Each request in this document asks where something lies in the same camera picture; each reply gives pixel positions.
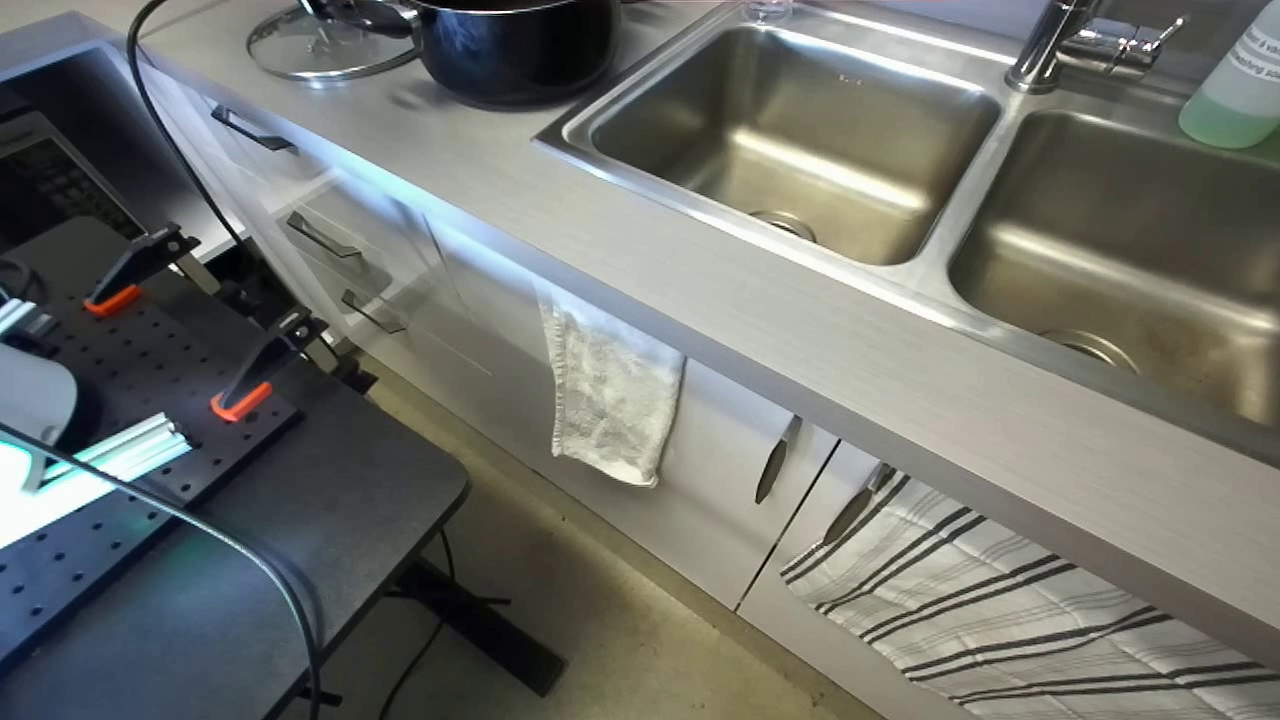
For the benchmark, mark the black clamp with orange grip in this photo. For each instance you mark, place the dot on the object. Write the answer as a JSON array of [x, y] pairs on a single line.
[[272, 360], [140, 263]]

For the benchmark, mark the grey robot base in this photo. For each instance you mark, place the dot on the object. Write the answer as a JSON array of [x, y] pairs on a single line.
[[32, 394]]

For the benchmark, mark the dark blue cooking pot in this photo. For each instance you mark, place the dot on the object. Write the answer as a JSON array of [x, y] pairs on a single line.
[[513, 54]]

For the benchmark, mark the glass lid with black knob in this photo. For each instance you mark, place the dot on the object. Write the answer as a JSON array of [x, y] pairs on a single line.
[[312, 48]]

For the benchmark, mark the green liquid soap bottle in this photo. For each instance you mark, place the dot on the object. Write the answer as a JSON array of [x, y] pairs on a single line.
[[1243, 102]]

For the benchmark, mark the stainless steel double sink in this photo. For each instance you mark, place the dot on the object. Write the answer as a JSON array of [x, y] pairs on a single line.
[[801, 132]]

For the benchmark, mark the aluminium profile rail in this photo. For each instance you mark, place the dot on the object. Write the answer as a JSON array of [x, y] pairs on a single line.
[[126, 451]]

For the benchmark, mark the black perforated mounting board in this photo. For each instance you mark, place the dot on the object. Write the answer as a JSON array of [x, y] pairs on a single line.
[[146, 375]]

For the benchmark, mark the black work table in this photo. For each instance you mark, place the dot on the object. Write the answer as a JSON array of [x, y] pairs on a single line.
[[335, 504]]

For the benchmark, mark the white kitchen cabinet front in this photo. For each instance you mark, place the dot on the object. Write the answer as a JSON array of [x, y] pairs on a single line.
[[706, 492]]

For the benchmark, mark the chrome sink faucet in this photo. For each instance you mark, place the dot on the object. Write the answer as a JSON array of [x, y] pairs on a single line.
[[1053, 46]]

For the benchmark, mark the striped white hanging towel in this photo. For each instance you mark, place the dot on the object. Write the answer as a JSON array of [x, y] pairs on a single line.
[[1013, 613]]

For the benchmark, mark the white hanging dish towel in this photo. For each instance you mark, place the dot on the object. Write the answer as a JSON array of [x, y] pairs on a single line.
[[613, 401]]

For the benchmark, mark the dark built-in appliance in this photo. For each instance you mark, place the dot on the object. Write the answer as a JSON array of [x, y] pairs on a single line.
[[80, 144]]

